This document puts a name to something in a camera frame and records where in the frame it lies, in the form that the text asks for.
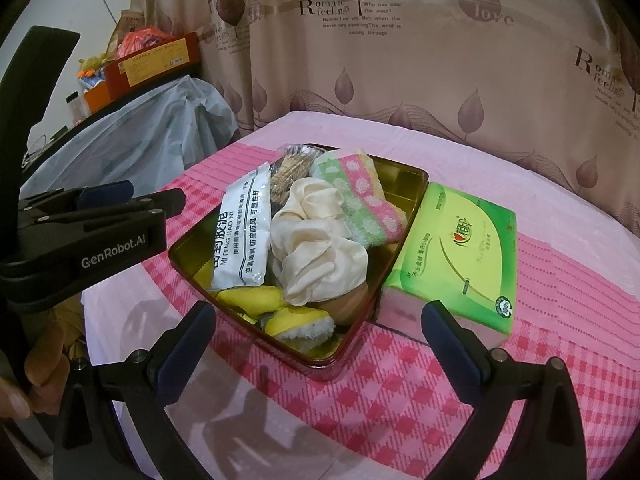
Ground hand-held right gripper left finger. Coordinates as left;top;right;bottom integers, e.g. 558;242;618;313
52;300;218;480

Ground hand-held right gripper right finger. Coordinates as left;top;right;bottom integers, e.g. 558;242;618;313
420;300;588;480

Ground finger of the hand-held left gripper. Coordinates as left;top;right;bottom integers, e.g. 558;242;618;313
17;180;135;216
30;188;187;227

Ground white printed packet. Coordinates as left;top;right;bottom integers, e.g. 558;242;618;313
212;161;273;291

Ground green tissue pack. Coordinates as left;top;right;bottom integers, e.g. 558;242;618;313
377;181;518;348

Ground beige makeup sponge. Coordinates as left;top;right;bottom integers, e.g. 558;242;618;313
320;282;373;328

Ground clear toothpick packet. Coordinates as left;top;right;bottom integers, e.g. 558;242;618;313
267;144;326;208

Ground red gold tin box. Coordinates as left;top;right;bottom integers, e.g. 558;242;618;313
167;142;431;371

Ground green pink dotted towel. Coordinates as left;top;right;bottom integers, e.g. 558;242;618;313
310;147;408;250

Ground person's left hand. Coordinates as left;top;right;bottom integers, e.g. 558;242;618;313
0;317;72;421

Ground pink checkered cloth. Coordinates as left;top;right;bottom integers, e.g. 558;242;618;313
140;142;640;480

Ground grey plastic cover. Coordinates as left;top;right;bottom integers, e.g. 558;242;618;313
20;75;240;198

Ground clear jar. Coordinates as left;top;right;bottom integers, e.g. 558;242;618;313
65;91;87;126

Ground orange box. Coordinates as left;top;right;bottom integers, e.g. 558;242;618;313
82;80;111;116

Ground red cardboard box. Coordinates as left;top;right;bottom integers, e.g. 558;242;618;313
102;31;203;101

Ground orange plastic bag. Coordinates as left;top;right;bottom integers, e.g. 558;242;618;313
116;29;173;58

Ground brown paper bag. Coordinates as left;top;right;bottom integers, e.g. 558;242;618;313
117;10;146;36

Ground light pink sheet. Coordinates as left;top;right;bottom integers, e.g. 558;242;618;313
80;110;640;480

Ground beige leaf print curtain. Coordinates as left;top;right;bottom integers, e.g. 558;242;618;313
127;0;640;241

